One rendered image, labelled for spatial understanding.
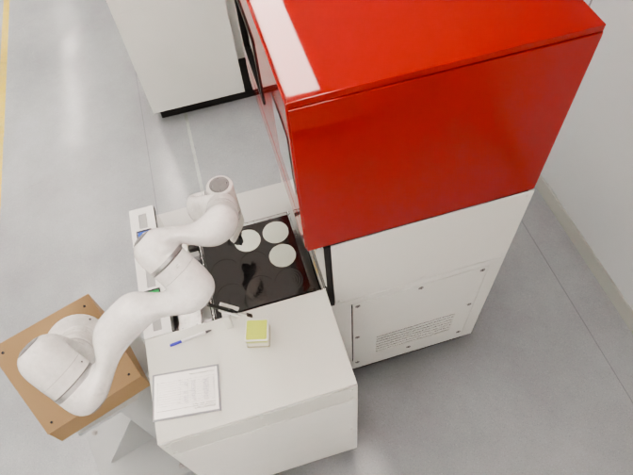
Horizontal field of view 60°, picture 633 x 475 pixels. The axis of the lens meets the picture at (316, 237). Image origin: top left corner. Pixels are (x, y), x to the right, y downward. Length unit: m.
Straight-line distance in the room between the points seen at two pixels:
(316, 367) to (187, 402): 0.41
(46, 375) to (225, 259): 0.83
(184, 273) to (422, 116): 0.68
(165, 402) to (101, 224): 1.88
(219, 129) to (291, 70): 2.53
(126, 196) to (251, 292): 1.77
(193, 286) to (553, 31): 1.00
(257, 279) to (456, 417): 1.24
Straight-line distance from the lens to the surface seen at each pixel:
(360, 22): 1.37
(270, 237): 2.07
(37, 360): 1.48
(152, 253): 1.33
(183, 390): 1.81
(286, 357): 1.78
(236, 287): 1.98
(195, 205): 1.65
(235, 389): 1.77
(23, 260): 3.59
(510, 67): 1.37
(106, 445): 2.90
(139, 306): 1.38
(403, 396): 2.74
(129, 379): 1.92
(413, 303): 2.21
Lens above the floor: 2.62
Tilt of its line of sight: 57 degrees down
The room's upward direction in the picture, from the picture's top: 6 degrees counter-clockwise
